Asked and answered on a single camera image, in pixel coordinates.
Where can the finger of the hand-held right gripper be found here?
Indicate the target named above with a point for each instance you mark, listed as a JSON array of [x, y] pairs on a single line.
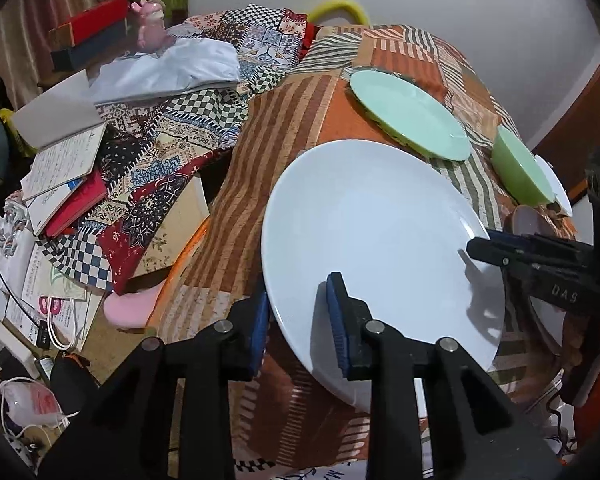
[[517, 236], [495, 255]]

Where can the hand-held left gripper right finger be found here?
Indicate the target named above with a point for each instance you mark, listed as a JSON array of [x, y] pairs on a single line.
[[336, 331]]

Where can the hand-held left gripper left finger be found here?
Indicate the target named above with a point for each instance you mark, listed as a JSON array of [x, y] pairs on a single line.
[[257, 331]]

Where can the white bowl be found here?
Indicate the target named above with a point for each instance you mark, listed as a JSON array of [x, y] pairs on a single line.
[[561, 195]]

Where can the green bowl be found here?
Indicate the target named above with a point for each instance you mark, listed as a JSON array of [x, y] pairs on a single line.
[[517, 165]]

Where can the large white plate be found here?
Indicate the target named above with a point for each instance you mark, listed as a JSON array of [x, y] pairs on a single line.
[[380, 240]]

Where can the green plate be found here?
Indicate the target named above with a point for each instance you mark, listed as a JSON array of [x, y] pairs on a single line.
[[410, 110]]

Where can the floral beige box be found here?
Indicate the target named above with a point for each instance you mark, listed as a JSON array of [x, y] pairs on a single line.
[[175, 230]]

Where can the pink soft object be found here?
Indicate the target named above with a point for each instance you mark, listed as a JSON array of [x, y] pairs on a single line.
[[127, 307]]

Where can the white paper bag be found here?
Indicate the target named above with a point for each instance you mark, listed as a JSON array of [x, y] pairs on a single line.
[[65, 300]]

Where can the striped orange patchwork blanket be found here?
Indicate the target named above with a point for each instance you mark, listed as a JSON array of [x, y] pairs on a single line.
[[290, 125]]

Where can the checkered patterned cloth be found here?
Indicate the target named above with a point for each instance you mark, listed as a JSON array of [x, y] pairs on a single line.
[[180, 130]]

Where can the red notebook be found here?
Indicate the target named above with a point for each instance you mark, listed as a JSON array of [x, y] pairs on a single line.
[[80, 205]]

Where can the white plastic bag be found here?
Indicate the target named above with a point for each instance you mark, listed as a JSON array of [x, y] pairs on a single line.
[[27, 402]]

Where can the white power strip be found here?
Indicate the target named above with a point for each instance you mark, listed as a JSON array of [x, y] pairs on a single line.
[[7, 347]]

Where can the white open notebook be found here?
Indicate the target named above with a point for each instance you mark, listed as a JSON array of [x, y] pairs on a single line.
[[65, 160]]

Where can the light blue cloth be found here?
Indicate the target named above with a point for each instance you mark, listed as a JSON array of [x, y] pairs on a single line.
[[180, 67]]

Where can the yellow tube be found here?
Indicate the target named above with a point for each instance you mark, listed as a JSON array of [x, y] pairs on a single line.
[[337, 3]]

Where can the grey notebook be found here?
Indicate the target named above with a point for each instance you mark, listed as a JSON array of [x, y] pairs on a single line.
[[55, 115]]

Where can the pink toy figure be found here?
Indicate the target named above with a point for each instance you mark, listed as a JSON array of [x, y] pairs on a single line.
[[150, 30]]

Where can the dark box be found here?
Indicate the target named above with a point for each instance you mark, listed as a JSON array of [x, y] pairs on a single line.
[[95, 51]]

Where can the red box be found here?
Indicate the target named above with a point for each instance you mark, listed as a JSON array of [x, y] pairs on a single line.
[[95, 22]]

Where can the striped curtain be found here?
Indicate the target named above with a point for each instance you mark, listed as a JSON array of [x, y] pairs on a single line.
[[35, 15]]

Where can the wooden door frame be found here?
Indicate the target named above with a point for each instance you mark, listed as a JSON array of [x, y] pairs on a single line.
[[585, 110]]

